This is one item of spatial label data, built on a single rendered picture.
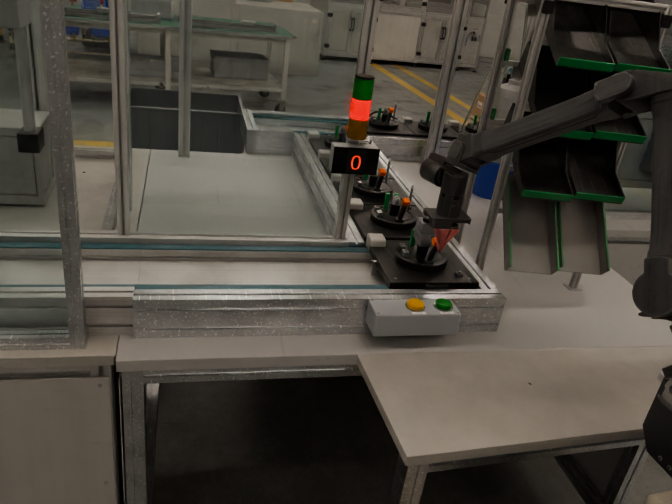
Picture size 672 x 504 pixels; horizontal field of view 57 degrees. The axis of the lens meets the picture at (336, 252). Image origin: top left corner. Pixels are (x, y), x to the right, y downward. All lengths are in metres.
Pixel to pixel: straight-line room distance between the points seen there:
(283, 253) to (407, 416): 0.59
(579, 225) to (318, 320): 0.79
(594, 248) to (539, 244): 0.17
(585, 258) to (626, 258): 0.88
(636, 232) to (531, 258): 0.98
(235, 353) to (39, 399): 0.43
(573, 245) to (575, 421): 0.55
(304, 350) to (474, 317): 0.45
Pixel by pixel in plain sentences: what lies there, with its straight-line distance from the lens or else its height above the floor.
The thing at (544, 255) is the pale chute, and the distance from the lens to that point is 1.72.
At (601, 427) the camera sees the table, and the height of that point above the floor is 0.86.
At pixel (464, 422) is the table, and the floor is 0.86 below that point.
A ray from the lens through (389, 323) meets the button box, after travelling 1.42.
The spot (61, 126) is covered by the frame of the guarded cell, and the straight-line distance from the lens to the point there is 1.22.
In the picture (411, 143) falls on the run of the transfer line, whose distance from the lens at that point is 2.82.
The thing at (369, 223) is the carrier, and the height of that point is 0.97.
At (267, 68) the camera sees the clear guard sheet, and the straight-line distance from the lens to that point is 1.55.
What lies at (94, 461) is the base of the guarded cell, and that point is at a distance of 1.61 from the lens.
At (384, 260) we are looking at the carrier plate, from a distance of 1.62.
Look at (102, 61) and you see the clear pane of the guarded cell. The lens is 2.44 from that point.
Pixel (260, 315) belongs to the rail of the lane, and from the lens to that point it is 1.42.
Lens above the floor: 1.69
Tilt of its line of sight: 26 degrees down
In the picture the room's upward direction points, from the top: 8 degrees clockwise
